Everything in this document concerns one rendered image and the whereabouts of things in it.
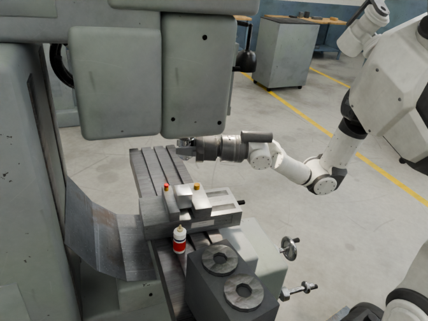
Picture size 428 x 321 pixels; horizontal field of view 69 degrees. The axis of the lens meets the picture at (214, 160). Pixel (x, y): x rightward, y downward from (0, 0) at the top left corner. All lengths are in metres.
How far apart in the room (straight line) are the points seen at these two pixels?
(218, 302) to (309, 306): 1.50
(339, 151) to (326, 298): 1.38
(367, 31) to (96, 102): 0.66
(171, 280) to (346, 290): 1.58
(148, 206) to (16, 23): 0.68
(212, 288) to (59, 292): 0.40
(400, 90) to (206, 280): 0.57
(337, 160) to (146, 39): 0.69
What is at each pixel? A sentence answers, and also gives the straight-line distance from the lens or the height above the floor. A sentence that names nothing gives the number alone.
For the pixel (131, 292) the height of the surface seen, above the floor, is 0.82.
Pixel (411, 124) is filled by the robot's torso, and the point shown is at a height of 1.48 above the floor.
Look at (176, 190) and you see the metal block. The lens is 1.08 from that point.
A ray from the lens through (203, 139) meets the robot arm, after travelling 0.97.
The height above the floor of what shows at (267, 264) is 0.72.
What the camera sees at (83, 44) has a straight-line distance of 0.71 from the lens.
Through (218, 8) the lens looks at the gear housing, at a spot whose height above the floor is 1.64.
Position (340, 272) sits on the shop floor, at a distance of 2.46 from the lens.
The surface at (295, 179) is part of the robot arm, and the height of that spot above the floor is 1.14.
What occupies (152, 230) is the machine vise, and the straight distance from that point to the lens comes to 1.07.
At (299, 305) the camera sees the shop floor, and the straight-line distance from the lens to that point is 2.19.
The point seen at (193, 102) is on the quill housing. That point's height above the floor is 1.42.
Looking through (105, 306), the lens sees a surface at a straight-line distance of 1.22.
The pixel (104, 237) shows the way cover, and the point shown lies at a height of 0.92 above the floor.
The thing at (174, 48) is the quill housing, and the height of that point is 1.55.
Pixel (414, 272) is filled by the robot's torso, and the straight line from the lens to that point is 0.95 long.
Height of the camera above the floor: 1.72
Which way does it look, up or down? 32 degrees down
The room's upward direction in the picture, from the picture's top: 6 degrees clockwise
